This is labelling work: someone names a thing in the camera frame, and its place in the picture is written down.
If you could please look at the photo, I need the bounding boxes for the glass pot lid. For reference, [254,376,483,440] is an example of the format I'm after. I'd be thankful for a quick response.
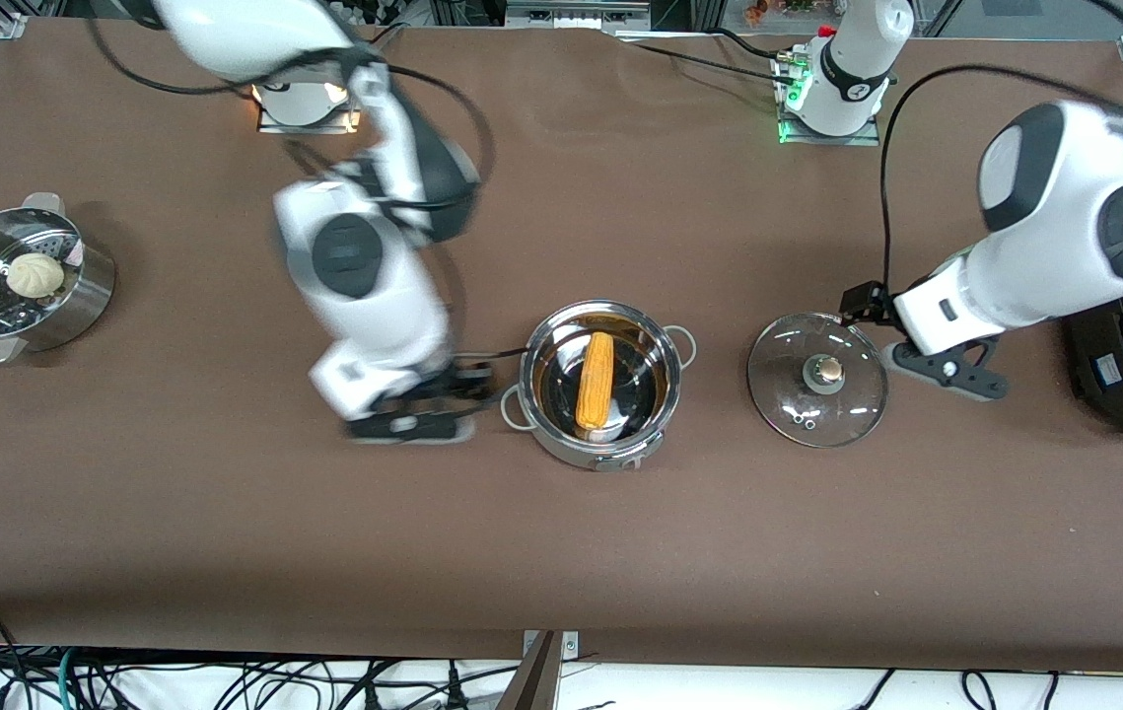
[746,312,889,450]

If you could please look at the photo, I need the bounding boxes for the yellow corn cob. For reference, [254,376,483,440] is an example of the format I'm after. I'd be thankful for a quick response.
[576,331,615,432]

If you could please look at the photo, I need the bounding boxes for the steel steamer pot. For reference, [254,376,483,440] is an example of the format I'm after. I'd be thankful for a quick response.
[0,192,116,366]

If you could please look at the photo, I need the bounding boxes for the brown table mat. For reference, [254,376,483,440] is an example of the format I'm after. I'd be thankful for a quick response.
[0,15,1123,674]

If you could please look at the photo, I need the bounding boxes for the colourful objects behind table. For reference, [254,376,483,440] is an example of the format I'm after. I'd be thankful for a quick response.
[743,0,818,23]

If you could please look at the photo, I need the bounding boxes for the dark diagonal strut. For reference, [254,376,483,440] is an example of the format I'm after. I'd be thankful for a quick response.
[497,631,562,710]

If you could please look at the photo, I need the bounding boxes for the white steamed bun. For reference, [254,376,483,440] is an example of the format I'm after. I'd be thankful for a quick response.
[7,252,65,299]

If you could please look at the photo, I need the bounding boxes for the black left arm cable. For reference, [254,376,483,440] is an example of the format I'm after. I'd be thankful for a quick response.
[878,64,1123,297]

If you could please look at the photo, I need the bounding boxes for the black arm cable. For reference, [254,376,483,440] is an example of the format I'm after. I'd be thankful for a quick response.
[878,64,1123,297]
[88,10,498,213]

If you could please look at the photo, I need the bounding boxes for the steel pot with handles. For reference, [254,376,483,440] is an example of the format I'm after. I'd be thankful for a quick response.
[501,299,698,472]

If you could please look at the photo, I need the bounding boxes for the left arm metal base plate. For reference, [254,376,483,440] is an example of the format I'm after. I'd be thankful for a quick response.
[776,54,882,147]

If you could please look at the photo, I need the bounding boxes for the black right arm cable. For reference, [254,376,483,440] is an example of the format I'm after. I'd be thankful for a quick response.
[88,10,498,213]

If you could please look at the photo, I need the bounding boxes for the short black base cable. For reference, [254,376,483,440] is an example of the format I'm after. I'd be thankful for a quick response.
[709,28,794,62]

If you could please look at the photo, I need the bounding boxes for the metal table edge bracket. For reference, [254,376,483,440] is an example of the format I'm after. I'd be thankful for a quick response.
[522,631,580,664]

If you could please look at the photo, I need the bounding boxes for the long black base cable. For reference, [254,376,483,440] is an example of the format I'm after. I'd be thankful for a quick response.
[610,39,789,85]

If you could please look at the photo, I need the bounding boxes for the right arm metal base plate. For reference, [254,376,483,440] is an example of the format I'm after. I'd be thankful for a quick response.
[255,84,365,134]

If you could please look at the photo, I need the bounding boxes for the metal frame behind table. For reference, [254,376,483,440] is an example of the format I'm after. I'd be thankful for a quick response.
[507,0,651,31]

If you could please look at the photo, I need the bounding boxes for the green cable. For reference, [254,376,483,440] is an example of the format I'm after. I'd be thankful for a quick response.
[54,646,81,710]

